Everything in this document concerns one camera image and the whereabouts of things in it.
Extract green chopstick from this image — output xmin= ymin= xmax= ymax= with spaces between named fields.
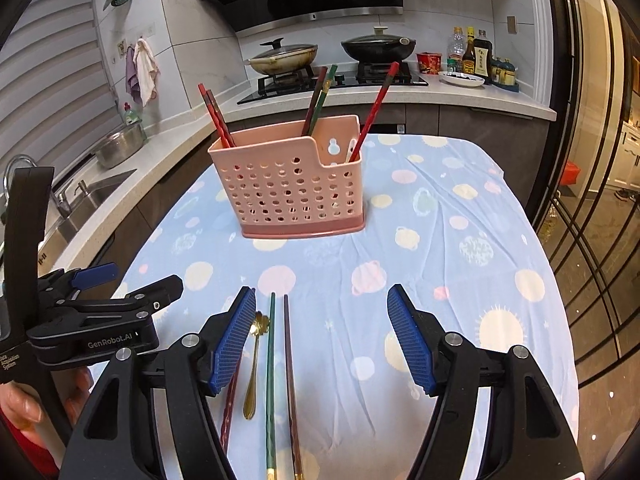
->
xmin=309 ymin=64 xmax=340 ymax=137
xmin=265 ymin=292 xmax=278 ymax=480

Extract person's left hand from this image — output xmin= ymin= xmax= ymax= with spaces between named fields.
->
xmin=0 ymin=366 xmax=95 ymax=426

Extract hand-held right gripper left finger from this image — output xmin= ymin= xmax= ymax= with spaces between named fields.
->
xmin=59 ymin=286 xmax=258 ymax=480

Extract black wok with lid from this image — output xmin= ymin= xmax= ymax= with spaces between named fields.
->
xmin=341 ymin=26 xmax=418 ymax=63

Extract black gas stove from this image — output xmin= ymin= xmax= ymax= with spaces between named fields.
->
xmin=236 ymin=62 xmax=430 ymax=106

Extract chrome kitchen faucet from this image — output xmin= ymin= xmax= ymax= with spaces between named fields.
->
xmin=2 ymin=154 xmax=76 ymax=218

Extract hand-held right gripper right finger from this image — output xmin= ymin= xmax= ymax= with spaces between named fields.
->
xmin=387 ymin=283 xmax=584 ymax=480

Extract black framed glass door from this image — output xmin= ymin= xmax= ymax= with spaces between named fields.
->
xmin=530 ymin=0 xmax=640 ymax=411

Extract dark soy sauce bottle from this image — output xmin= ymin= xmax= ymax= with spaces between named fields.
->
xmin=472 ymin=29 xmax=495 ymax=81

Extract blue printed tablecloth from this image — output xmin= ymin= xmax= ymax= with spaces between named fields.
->
xmin=112 ymin=132 xmax=581 ymax=480

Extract beige wok with lid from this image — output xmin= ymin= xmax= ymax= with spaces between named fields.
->
xmin=244 ymin=37 xmax=319 ymax=76

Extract red chopstick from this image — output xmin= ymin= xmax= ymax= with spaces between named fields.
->
xmin=347 ymin=61 xmax=400 ymax=163
xmin=198 ymin=83 xmax=232 ymax=150

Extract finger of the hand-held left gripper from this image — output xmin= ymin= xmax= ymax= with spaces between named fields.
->
xmin=38 ymin=263 xmax=120 ymax=307
xmin=54 ymin=274 xmax=184 ymax=323

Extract gold metal spoon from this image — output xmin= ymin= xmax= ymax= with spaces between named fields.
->
xmin=243 ymin=311 xmax=271 ymax=420

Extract white hanging towel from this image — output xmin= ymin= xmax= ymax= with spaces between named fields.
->
xmin=132 ymin=37 xmax=161 ymax=107

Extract white window blinds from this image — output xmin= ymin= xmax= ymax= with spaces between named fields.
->
xmin=0 ymin=0 xmax=126 ymax=196

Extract stainless steel pot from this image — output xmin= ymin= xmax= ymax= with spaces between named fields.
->
xmin=92 ymin=124 xmax=148 ymax=170

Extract stainless steel sink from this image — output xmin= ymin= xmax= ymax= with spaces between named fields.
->
xmin=30 ymin=169 xmax=137 ymax=261

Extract brown sauce bottle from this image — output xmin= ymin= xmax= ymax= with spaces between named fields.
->
xmin=461 ymin=27 xmax=478 ymax=75

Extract white plate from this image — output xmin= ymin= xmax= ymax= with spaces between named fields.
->
xmin=438 ymin=70 xmax=487 ymax=86

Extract clear plastic bottle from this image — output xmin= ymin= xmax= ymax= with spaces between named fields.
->
xmin=447 ymin=26 xmax=466 ymax=73

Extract purple hanging towel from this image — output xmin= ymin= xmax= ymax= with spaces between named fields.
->
xmin=124 ymin=46 xmax=142 ymax=103

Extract pink perforated utensil holder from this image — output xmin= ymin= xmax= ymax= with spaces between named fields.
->
xmin=207 ymin=115 xmax=367 ymax=240

